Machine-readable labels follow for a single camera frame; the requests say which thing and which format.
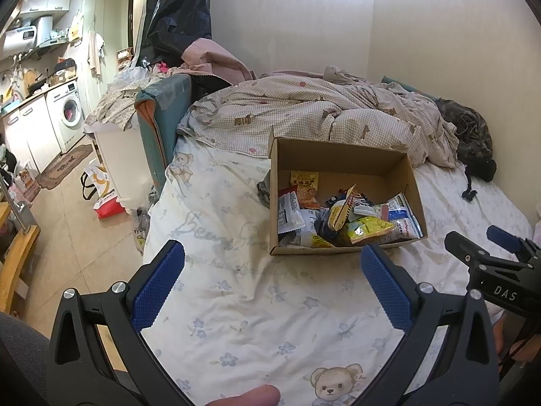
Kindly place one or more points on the orange snack packet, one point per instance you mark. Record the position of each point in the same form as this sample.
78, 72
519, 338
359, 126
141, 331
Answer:
305, 190

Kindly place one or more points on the teal pillow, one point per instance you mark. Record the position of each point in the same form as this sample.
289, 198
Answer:
405, 86

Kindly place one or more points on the teal bed headboard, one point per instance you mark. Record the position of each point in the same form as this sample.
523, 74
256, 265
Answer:
162, 122

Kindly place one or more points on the blue cartoon snack packet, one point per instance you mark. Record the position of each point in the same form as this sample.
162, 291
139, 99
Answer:
340, 213

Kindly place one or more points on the white red snack packet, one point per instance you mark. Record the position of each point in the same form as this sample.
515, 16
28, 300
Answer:
289, 213

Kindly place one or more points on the person's right hand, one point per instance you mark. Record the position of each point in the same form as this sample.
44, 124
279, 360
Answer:
528, 346

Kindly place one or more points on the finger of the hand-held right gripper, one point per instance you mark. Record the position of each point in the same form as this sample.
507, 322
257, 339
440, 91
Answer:
503, 237
463, 245

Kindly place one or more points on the white blue snack packet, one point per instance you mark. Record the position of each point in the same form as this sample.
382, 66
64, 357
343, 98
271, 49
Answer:
403, 218

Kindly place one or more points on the wooden chair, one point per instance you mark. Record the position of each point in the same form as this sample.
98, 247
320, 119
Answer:
17, 258

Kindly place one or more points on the white washing machine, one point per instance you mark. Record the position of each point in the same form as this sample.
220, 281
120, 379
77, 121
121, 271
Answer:
65, 114

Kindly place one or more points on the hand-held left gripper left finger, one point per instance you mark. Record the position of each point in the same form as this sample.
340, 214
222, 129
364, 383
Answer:
158, 289

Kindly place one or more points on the grey cloth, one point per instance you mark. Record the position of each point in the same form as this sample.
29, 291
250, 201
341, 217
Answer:
264, 188

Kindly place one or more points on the person's left leg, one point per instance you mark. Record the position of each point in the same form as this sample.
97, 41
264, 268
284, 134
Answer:
21, 363

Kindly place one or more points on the person's left hand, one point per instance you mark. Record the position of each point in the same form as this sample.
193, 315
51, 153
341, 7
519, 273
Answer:
245, 395

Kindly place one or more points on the white orange paper bag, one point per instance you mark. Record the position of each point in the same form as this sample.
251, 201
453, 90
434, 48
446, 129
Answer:
101, 190

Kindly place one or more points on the brown cardboard box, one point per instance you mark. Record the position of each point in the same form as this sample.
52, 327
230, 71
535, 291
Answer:
342, 169

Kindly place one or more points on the checkered bear quilt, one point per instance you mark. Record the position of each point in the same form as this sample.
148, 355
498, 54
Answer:
321, 110

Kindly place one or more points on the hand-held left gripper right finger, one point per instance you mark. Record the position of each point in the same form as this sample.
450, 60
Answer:
386, 289

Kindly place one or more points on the white water heater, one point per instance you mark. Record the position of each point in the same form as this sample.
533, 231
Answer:
27, 34

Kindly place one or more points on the brown floor rug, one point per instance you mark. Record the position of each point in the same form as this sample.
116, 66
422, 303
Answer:
63, 167

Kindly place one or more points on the white storage box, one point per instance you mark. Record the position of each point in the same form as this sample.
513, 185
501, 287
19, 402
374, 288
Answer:
120, 156

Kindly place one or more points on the white floral bed sheet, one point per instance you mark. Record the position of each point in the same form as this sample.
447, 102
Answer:
253, 304

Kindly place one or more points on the small pink snack packet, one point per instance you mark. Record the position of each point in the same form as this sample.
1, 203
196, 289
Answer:
380, 212

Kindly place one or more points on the camouflage jacket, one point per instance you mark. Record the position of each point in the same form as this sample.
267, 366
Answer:
469, 131

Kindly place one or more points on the white kitchen cabinet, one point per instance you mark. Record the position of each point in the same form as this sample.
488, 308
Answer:
29, 135

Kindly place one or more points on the floral cloth pile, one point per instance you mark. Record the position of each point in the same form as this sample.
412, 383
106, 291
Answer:
116, 101

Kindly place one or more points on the pink cloth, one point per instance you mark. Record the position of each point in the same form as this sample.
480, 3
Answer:
215, 65

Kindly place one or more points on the black hanging garment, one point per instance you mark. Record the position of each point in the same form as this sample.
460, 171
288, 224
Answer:
177, 12

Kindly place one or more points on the yellow green snack packet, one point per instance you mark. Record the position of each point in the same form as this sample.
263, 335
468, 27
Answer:
367, 229

